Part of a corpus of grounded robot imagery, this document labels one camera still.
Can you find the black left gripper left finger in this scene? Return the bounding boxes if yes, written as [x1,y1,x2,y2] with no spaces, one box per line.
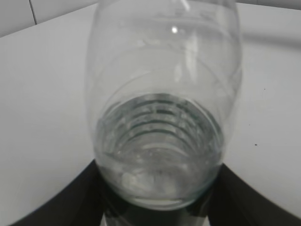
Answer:
[11,160,129,226]

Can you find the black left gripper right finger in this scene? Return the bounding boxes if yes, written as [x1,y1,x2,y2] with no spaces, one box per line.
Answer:
[188,164,301,226]

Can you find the clear Cestbon water bottle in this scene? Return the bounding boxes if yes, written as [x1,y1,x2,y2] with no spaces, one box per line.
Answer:
[85,0,242,210]

